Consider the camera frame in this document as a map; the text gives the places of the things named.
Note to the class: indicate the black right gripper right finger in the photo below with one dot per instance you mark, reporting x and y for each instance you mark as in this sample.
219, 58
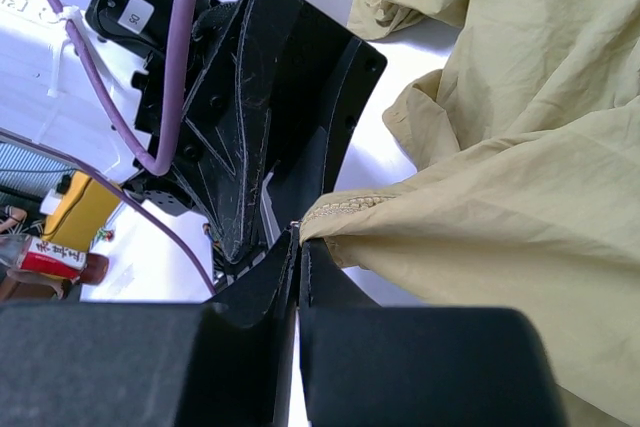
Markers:
363, 364

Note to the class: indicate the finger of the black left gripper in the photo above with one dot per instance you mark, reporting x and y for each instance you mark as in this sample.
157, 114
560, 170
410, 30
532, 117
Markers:
323, 83
228, 112

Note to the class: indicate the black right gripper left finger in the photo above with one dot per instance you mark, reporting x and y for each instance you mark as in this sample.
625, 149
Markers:
223, 362

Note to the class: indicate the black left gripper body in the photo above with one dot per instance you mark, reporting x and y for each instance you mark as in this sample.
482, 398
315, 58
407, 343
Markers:
142, 27

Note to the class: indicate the olive yellow zip jacket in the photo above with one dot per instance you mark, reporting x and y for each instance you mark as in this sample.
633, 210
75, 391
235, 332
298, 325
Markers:
526, 194

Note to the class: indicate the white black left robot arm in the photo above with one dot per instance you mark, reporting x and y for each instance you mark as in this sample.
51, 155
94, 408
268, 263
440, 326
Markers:
47, 98

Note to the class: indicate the yellow box with white plug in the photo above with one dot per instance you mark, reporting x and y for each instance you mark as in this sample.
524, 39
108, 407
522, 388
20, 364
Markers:
83, 210

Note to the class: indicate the red label drink bottle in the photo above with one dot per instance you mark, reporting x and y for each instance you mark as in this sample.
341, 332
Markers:
24, 253

